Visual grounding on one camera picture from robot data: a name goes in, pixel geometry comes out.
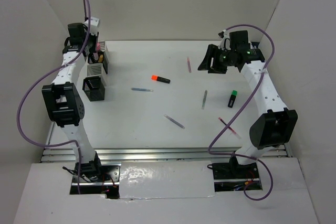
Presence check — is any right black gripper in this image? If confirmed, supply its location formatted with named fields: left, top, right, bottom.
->
left=197, top=44, right=236, bottom=74

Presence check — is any pink orange capped marker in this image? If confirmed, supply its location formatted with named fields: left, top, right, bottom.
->
left=98, top=55, right=103, bottom=63

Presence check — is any orange capped black highlighter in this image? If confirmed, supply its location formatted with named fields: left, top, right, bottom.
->
left=151, top=75, right=171, bottom=84

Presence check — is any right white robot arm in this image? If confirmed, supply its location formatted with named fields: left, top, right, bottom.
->
left=198, top=30, right=298, bottom=178

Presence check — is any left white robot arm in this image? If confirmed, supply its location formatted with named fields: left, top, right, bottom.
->
left=42, top=18, right=104, bottom=182

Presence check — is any far white slotted container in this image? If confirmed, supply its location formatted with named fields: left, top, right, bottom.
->
left=97, top=41, right=109, bottom=54

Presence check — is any white slotted container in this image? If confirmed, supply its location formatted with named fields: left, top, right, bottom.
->
left=97, top=41, right=109, bottom=54
left=87, top=63, right=108, bottom=87

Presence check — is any far black slotted container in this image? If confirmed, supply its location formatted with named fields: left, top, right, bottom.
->
left=86, top=53, right=109, bottom=74

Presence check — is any black slotted container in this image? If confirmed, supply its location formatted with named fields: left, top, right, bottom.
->
left=82, top=76, right=105, bottom=102
left=86, top=53, right=109, bottom=74

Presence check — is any pink pen refill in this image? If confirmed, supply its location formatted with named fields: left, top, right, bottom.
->
left=187, top=57, right=192, bottom=73

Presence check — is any grey green pen refill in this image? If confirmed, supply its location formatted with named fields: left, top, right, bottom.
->
left=202, top=90, right=208, bottom=110

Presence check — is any near white slotted container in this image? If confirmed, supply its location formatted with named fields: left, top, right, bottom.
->
left=87, top=63, right=108, bottom=87

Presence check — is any green capped black highlighter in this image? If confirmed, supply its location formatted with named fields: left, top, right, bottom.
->
left=228, top=90, right=238, bottom=108

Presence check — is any near black slotted container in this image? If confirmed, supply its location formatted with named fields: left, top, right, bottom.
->
left=82, top=76, right=105, bottom=102

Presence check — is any blue pen refill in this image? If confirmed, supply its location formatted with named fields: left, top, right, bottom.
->
left=131, top=88, right=153, bottom=92

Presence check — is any red pen refill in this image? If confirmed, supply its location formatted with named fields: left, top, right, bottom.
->
left=218, top=117, right=241, bottom=139

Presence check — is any purple pen refill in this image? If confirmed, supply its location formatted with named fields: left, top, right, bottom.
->
left=164, top=114, right=185, bottom=129

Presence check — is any white foil cover plate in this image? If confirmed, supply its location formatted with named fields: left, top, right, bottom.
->
left=119, top=161, right=215, bottom=199

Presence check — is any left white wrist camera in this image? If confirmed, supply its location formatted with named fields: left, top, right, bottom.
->
left=83, top=17, right=100, bottom=35

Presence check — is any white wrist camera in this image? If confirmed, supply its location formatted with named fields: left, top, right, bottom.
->
left=83, top=17, right=100, bottom=35
left=218, top=29, right=230, bottom=50

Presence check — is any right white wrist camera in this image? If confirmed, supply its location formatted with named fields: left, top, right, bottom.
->
left=218, top=29, right=230, bottom=50

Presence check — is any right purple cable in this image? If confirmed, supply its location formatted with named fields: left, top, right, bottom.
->
left=207, top=24, right=276, bottom=201

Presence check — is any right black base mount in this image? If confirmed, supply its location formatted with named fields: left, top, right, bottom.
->
left=207, top=157, right=262, bottom=192

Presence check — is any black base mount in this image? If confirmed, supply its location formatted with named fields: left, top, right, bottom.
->
left=207, top=157, right=262, bottom=192
left=70, top=164, right=121, bottom=199

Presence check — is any aluminium right rail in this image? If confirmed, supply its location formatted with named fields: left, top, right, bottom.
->
left=251, top=41, right=293, bottom=158

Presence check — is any aluminium rail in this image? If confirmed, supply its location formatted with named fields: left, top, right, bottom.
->
left=40, top=147, right=289, bottom=162
left=251, top=41, right=293, bottom=158

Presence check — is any aluminium front rail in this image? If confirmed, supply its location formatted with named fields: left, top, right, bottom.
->
left=40, top=147, right=289, bottom=162

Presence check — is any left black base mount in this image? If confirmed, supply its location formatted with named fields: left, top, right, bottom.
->
left=70, top=164, right=121, bottom=199

